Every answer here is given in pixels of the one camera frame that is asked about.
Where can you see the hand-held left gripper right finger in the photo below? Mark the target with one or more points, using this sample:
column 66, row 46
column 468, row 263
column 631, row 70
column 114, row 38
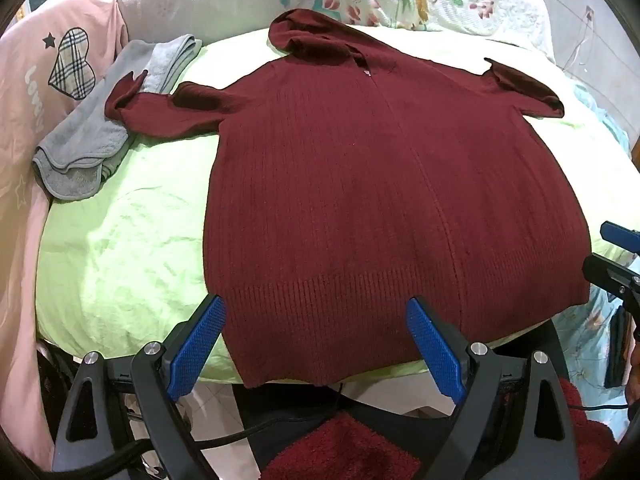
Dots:
column 433, row 350

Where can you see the maroon knit hooded sweater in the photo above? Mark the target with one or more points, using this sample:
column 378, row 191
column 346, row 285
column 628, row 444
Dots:
column 380, row 200

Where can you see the pink blanket with plaid hearts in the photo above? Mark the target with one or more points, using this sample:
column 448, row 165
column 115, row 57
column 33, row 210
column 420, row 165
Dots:
column 35, row 110

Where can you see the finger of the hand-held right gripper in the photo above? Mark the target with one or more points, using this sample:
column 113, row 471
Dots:
column 621, row 232
column 612, row 271

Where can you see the light green bed sheet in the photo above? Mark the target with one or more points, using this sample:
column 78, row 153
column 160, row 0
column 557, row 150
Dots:
column 130, row 240

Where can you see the person's red fuzzy garment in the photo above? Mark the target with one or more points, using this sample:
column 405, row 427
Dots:
column 345, row 452

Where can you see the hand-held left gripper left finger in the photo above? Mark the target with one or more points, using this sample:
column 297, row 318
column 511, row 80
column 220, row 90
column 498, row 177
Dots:
column 196, row 345

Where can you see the grey towel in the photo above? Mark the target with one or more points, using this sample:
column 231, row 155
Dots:
column 85, row 135

